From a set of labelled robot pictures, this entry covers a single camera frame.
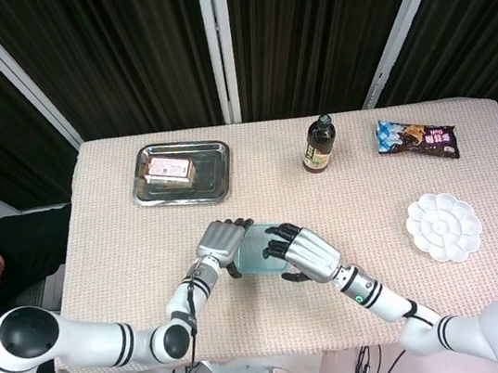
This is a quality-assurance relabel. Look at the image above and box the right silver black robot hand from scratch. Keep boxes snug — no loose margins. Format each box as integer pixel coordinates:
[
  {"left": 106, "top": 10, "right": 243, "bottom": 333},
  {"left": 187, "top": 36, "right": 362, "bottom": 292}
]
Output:
[{"left": 258, "top": 215, "right": 346, "bottom": 291}]

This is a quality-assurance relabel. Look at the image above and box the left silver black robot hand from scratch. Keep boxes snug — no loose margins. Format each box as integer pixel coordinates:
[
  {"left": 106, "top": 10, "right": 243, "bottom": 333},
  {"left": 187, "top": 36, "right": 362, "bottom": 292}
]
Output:
[{"left": 191, "top": 214, "right": 263, "bottom": 285}]

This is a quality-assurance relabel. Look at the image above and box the blue rimmed clear lid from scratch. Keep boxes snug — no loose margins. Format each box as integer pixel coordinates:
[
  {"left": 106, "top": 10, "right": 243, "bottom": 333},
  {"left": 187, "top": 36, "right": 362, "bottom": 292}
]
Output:
[{"left": 231, "top": 219, "right": 291, "bottom": 278}]

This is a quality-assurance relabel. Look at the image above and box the stainless steel tray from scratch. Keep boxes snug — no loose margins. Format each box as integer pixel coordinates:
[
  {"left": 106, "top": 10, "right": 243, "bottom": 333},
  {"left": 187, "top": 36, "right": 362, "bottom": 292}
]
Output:
[{"left": 124, "top": 133, "right": 239, "bottom": 217}]

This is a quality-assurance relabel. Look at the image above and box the beige waffle tablecloth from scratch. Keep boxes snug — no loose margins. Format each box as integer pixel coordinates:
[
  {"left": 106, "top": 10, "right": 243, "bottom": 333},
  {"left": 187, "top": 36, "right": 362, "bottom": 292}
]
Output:
[{"left": 21, "top": 79, "right": 498, "bottom": 373}]

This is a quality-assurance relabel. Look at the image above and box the dark glass sauce bottle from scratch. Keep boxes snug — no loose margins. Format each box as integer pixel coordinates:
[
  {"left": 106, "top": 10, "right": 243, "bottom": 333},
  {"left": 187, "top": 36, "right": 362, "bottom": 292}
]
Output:
[{"left": 295, "top": 111, "right": 342, "bottom": 176}]

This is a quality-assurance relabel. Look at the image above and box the white flower paint palette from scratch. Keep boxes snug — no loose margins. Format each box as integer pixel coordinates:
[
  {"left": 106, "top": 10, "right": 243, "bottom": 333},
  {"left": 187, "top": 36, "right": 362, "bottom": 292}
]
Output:
[{"left": 401, "top": 185, "right": 488, "bottom": 270}]

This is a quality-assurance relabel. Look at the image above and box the blue brown snack bag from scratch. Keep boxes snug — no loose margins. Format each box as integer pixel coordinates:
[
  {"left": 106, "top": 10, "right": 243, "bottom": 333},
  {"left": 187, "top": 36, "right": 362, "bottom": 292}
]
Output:
[{"left": 373, "top": 109, "right": 462, "bottom": 172}]

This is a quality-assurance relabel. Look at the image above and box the grey chair part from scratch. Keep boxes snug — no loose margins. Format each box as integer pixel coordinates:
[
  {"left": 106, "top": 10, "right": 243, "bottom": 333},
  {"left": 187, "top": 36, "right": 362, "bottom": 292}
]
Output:
[{"left": 19, "top": 264, "right": 74, "bottom": 319}]

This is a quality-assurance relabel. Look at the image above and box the person's black clothing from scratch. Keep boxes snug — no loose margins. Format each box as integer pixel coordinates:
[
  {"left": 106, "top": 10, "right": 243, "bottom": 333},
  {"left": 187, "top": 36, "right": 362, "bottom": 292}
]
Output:
[{"left": 0, "top": 203, "right": 90, "bottom": 335}]

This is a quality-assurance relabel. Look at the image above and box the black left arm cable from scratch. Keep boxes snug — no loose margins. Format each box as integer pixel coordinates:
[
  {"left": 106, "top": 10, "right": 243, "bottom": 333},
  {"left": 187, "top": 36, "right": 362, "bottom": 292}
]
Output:
[{"left": 152, "top": 261, "right": 223, "bottom": 373}]

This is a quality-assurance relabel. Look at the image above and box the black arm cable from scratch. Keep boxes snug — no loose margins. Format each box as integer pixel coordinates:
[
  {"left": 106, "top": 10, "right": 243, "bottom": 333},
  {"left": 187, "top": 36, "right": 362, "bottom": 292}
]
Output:
[
  {"left": 372, "top": 349, "right": 410, "bottom": 373},
  {"left": 152, "top": 261, "right": 223, "bottom": 373}
]

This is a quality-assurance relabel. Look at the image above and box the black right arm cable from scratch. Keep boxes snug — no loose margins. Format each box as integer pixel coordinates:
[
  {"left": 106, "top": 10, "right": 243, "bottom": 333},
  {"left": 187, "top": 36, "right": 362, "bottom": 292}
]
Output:
[{"left": 372, "top": 349, "right": 410, "bottom": 373}]

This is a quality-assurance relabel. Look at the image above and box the white frame post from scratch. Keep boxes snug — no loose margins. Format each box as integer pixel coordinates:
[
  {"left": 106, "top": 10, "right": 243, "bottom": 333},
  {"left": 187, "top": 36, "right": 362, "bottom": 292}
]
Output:
[
  {"left": 0, "top": 0, "right": 84, "bottom": 161},
  {"left": 197, "top": 0, "right": 247, "bottom": 126},
  {"left": 345, "top": 0, "right": 466, "bottom": 110}
]

